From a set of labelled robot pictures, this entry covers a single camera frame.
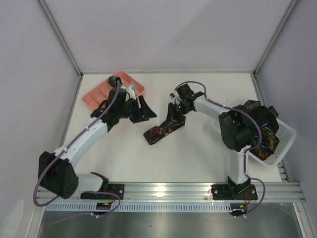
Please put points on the pile of dark ties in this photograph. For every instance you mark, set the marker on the pile of dark ties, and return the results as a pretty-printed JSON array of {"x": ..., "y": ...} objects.
[{"x": 266, "y": 118}]

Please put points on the aluminium frame post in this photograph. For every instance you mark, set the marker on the aluminium frame post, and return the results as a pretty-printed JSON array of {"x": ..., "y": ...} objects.
[
  {"x": 283, "y": 21},
  {"x": 45, "y": 9}
]

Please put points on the pink compartment organizer tray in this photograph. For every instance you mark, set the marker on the pink compartment organizer tray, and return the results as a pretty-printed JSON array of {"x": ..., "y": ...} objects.
[{"x": 95, "y": 96}]

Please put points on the rolled black yellow tie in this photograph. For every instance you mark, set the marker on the rolled black yellow tie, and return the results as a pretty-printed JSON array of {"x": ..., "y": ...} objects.
[{"x": 114, "y": 81}]

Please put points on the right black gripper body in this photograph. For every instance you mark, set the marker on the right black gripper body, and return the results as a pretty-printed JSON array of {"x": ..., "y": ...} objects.
[{"x": 175, "y": 110}]

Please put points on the dark red patterned tie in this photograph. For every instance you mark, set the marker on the dark red patterned tie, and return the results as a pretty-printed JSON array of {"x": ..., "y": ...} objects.
[{"x": 157, "y": 133}]

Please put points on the white slotted cable duct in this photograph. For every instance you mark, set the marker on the white slotted cable duct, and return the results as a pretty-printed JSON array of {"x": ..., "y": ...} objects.
[{"x": 140, "y": 207}]

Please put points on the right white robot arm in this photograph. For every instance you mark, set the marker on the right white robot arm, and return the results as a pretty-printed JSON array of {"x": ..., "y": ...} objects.
[{"x": 237, "y": 178}]

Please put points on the right aluminium frame post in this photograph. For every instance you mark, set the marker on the right aluminium frame post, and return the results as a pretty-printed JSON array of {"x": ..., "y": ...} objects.
[{"x": 283, "y": 21}]

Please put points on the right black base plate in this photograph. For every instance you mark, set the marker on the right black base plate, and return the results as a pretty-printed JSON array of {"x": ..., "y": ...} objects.
[{"x": 229, "y": 192}]

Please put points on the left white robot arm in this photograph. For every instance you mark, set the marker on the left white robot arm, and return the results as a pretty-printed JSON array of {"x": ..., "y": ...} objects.
[{"x": 57, "y": 169}]

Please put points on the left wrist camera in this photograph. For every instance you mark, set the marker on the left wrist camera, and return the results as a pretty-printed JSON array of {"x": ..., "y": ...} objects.
[{"x": 131, "y": 90}]

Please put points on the white plastic basket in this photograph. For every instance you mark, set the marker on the white plastic basket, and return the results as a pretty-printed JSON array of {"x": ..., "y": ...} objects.
[{"x": 280, "y": 148}]

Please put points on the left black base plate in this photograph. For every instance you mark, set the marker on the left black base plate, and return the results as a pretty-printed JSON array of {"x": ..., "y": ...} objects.
[{"x": 112, "y": 191}]

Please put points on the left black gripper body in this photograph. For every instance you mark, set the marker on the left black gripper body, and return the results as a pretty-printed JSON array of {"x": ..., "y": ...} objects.
[{"x": 137, "y": 111}]

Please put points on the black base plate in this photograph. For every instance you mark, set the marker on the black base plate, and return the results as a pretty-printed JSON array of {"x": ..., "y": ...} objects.
[
  {"x": 112, "y": 191},
  {"x": 229, "y": 192}
]

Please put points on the left aluminium frame post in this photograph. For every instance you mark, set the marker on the left aluminium frame post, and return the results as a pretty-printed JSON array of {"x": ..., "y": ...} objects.
[{"x": 45, "y": 9}]

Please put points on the aluminium front rail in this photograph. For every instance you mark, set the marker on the aluminium front rail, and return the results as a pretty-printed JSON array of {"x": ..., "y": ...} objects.
[{"x": 198, "y": 191}]

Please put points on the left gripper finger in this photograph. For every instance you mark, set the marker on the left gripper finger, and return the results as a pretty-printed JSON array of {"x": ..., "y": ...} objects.
[
  {"x": 138, "y": 119},
  {"x": 146, "y": 111}
]

